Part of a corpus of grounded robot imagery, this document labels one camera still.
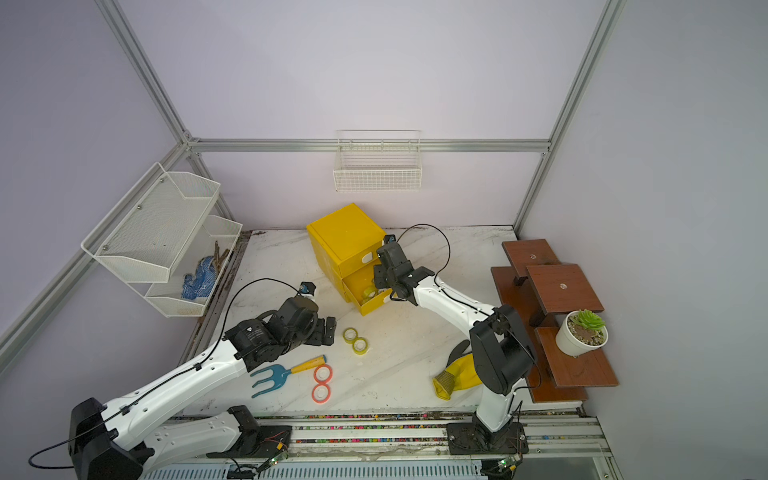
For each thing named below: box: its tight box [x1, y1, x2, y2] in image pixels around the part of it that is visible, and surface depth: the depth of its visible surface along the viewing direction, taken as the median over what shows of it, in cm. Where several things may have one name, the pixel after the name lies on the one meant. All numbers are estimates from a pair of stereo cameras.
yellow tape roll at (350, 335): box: [342, 327, 359, 344], surface depth 94 cm
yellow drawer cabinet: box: [306, 203, 393, 317], surface depth 92 cm
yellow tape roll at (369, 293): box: [362, 287, 377, 300], surface depth 92 cm
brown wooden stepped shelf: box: [490, 239, 619, 403], surface depth 76 cm
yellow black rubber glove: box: [432, 339, 482, 401], surface depth 84 cm
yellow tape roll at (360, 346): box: [352, 337, 369, 356], surface depth 91 cm
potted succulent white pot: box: [555, 309, 609, 358], surface depth 69 cm
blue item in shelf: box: [182, 256, 217, 300], surface depth 89 cm
